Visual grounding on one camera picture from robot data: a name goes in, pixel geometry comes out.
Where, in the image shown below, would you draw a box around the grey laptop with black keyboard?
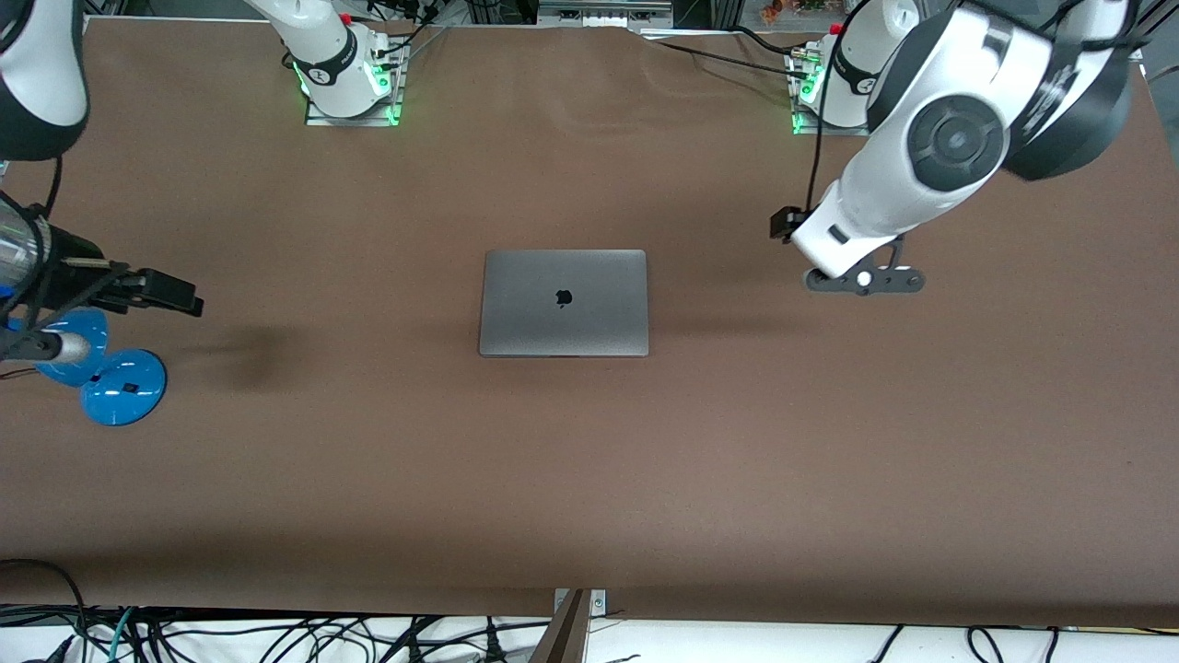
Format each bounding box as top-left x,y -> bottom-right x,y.
478,249 -> 650,359

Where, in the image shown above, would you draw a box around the blue desk lamp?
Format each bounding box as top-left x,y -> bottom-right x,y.
7,308 -> 169,427

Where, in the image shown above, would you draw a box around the orange object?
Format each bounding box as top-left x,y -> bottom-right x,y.
760,0 -> 830,24

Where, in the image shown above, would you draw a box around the grey power strip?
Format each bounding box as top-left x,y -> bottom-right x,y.
537,0 -> 675,30

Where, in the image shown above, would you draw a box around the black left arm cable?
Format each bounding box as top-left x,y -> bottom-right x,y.
805,0 -> 876,217

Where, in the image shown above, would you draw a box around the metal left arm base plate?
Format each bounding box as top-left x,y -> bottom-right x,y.
788,51 -> 876,137

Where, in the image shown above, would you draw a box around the long black table cable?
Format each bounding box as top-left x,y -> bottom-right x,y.
645,37 -> 816,79

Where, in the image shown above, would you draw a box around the short black table cable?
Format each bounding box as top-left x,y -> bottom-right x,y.
732,26 -> 811,58

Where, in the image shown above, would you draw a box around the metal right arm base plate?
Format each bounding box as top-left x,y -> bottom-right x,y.
304,41 -> 404,127

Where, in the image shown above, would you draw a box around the black looped cable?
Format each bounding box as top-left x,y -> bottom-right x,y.
0,559 -> 88,663

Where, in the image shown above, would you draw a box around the tangled black cables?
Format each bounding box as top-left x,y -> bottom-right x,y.
88,612 -> 554,663

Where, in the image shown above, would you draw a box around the black base cable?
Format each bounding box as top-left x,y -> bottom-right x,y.
373,23 -> 452,65

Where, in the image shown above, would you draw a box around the dark camera post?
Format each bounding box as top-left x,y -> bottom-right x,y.
530,589 -> 592,663

